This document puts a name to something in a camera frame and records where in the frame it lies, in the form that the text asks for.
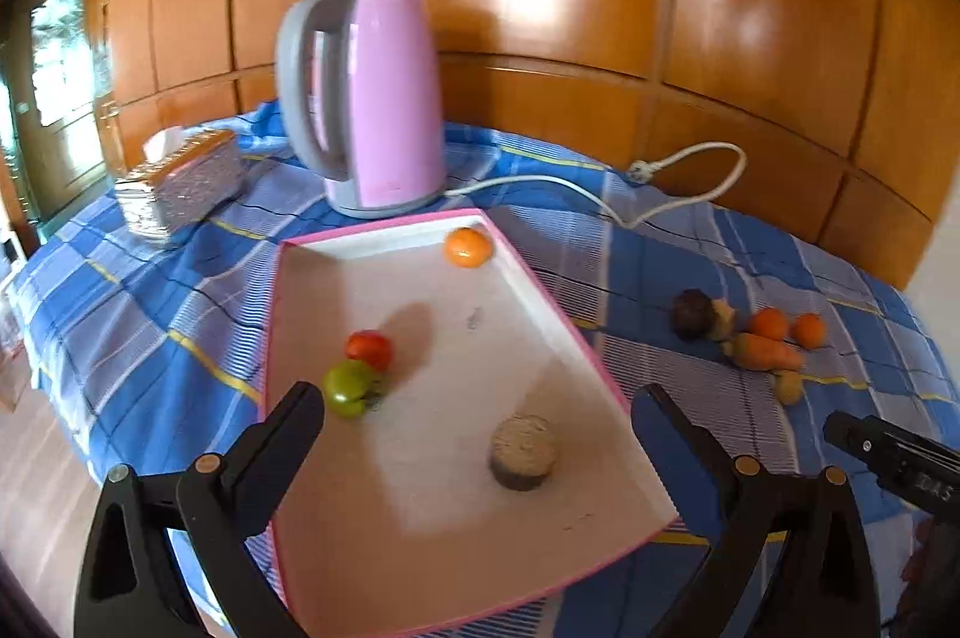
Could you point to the green tomato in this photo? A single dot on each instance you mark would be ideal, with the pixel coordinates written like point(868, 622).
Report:
point(345, 387)

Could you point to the orange carrot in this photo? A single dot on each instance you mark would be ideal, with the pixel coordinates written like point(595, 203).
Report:
point(763, 352)

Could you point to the silver patterned tissue box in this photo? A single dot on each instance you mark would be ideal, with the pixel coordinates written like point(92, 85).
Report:
point(187, 188)

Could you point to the blue plaid tablecloth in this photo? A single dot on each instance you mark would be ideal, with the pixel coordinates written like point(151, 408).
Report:
point(187, 293)

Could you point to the pink electric kettle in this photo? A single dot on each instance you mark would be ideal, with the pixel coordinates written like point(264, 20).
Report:
point(390, 98)

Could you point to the red tomato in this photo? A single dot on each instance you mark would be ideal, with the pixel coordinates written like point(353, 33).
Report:
point(369, 349)

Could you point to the glass door with wooden frame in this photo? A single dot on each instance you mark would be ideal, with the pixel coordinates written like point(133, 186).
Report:
point(56, 61)

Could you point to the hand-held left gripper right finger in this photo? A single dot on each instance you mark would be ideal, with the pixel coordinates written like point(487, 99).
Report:
point(660, 417)

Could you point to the round brown cake piece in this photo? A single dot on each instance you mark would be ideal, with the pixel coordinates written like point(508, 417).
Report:
point(523, 450)

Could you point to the mandarin orange with stem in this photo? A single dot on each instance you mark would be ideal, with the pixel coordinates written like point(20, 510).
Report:
point(770, 323)

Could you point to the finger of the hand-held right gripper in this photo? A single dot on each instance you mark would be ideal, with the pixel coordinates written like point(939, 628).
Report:
point(870, 443)

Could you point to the small pale yellow fruit piece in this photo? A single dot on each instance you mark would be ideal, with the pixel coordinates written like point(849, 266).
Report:
point(723, 319)

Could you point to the white tray with pink rim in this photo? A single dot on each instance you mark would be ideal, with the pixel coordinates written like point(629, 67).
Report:
point(450, 383)

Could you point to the dark purple mangosteen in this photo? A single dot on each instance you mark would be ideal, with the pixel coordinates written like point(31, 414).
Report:
point(691, 314)

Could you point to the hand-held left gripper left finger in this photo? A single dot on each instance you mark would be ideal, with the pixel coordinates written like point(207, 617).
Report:
point(294, 414)

